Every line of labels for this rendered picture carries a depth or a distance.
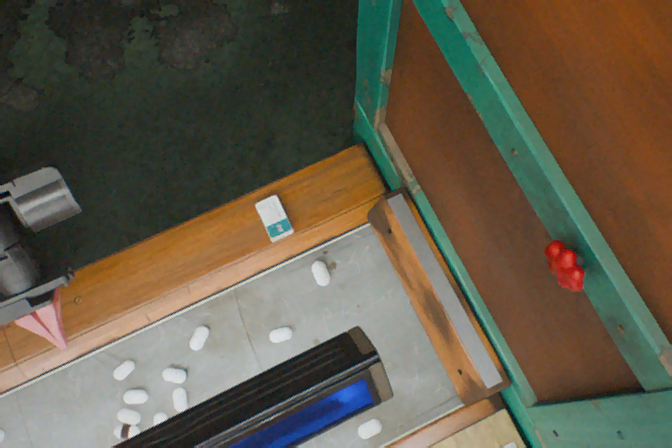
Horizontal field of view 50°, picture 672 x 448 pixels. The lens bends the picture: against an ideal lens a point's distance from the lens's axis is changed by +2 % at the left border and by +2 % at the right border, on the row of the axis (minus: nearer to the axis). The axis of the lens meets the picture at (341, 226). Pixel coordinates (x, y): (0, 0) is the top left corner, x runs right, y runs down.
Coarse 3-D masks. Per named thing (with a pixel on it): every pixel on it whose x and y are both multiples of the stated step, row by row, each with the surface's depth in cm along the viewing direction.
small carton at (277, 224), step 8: (264, 200) 105; (272, 200) 105; (264, 208) 105; (272, 208) 105; (280, 208) 105; (264, 216) 105; (272, 216) 104; (280, 216) 105; (264, 224) 104; (272, 224) 104; (280, 224) 104; (288, 224) 104; (272, 232) 104; (280, 232) 104; (288, 232) 105; (272, 240) 105
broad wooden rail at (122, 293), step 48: (288, 192) 108; (336, 192) 108; (384, 192) 108; (144, 240) 106; (192, 240) 106; (240, 240) 106; (288, 240) 106; (96, 288) 104; (144, 288) 104; (192, 288) 104; (0, 336) 102; (96, 336) 103; (0, 384) 101
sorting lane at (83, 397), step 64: (320, 256) 107; (384, 256) 107; (192, 320) 105; (256, 320) 105; (320, 320) 105; (384, 320) 105; (64, 384) 102; (128, 384) 102; (192, 384) 102; (448, 384) 102
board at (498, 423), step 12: (504, 408) 98; (480, 420) 98; (492, 420) 97; (504, 420) 97; (456, 432) 97; (468, 432) 97; (480, 432) 97; (492, 432) 97; (504, 432) 97; (516, 432) 97; (444, 444) 96; (456, 444) 96; (468, 444) 96; (480, 444) 96; (492, 444) 96; (504, 444) 96; (516, 444) 97
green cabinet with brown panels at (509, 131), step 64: (384, 0) 73; (448, 0) 59; (512, 0) 51; (576, 0) 44; (640, 0) 38; (384, 64) 83; (448, 64) 67; (512, 64) 55; (576, 64) 47; (640, 64) 40; (384, 128) 99; (448, 128) 75; (512, 128) 57; (576, 128) 50; (640, 128) 43; (448, 192) 85; (512, 192) 66; (576, 192) 54; (640, 192) 46; (448, 256) 94; (512, 256) 74; (640, 256) 50; (512, 320) 84; (576, 320) 66; (640, 320) 52; (512, 384) 92; (576, 384) 73; (640, 384) 59
